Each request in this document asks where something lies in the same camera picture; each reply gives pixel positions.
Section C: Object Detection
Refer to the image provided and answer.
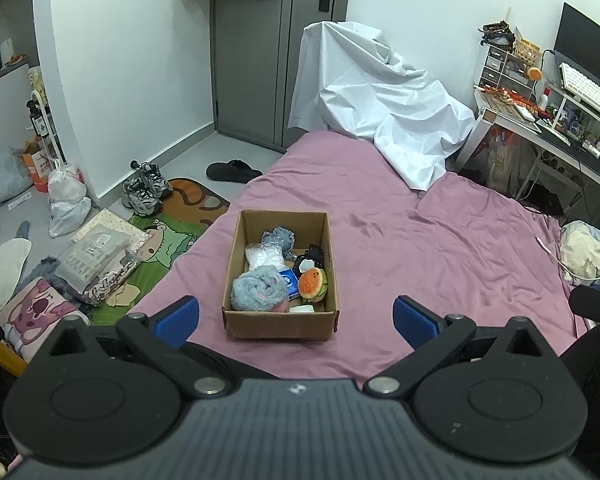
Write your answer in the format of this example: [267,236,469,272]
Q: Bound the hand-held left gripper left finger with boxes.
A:
[45,296,233,397]

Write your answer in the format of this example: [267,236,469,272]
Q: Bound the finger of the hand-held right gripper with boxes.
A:
[569,284,600,322]

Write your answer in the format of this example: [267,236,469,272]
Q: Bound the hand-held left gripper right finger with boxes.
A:
[364,295,556,398]

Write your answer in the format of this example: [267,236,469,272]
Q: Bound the grey plush toy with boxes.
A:
[231,264,291,313]

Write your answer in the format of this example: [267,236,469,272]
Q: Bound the clear plastic bag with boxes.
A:
[245,242,286,273]

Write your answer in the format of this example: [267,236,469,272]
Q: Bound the burger plush toy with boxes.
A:
[298,267,328,303]

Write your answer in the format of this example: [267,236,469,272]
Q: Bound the blue tissue packet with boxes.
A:
[279,267,303,301]

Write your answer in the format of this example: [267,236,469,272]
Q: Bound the blue fuzzy cloth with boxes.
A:
[260,227,296,261]

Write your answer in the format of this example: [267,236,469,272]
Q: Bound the crumpled cream blanket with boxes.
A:
[560,220,600,286]

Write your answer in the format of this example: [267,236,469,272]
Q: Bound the person's black pants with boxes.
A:
[180,321,600,466]

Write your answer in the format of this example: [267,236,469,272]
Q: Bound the pink bed sheet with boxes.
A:
[125,130,588,391]

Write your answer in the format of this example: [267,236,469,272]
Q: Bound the cartoon floor mat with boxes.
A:
[90,177,231,328]

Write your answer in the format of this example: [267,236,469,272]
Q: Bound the clear packaged item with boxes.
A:
[55,232,133,293]

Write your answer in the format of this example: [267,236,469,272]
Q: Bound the dotted cream pouch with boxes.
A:
[70,209,148,248]

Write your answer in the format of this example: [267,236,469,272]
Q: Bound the grey sneaker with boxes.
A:
[121,175,161,216]
[130,161,173,198]

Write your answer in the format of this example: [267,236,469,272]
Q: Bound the pink cartoon pillow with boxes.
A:
[0,277,91,361]

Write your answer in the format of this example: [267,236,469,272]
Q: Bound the white plastic bag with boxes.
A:
[48,197,92,238]
[48,160,87,202]

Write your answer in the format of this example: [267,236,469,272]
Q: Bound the black slipper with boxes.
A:
[206,161,248,183]
[230,159,263,177]

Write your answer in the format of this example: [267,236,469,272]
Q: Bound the printed tote bag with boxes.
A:
[485,127,518,193]

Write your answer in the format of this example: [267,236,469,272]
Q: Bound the white insole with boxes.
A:
[0,237,32,328]

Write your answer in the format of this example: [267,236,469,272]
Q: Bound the white monitor riser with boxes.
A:
[550,82,600,163]

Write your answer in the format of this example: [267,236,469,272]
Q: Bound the white desk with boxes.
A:
[455,85,600,201]

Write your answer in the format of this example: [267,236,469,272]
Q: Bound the orange cardboard box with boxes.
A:
[22,142,52,193]

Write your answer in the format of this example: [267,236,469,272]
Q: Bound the white metal rack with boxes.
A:
[30,89,67,166]

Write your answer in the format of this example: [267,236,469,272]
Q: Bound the white keyboard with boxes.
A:
[559,62,600,126]

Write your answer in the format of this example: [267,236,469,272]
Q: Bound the grey mailer bag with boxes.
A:
[0,147,33,206]

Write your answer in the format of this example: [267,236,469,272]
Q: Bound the white cover cloth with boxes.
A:
[287,21,476,192]

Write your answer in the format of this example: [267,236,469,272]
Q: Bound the black bottle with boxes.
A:
[27,100,48,137]

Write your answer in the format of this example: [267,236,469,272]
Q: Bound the desktop drawer organiser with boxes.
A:
[479,42,536,101]

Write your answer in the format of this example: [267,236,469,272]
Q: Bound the black computer monitor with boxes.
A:
[554,2,600,96]

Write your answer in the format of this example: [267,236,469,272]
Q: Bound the woven basket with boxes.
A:
[512,39,541,63]

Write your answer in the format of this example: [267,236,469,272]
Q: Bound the white kitchen cabinet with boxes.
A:
[0,62,37,176]

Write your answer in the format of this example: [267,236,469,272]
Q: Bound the white charging cable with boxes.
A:
[536,236,600,281]

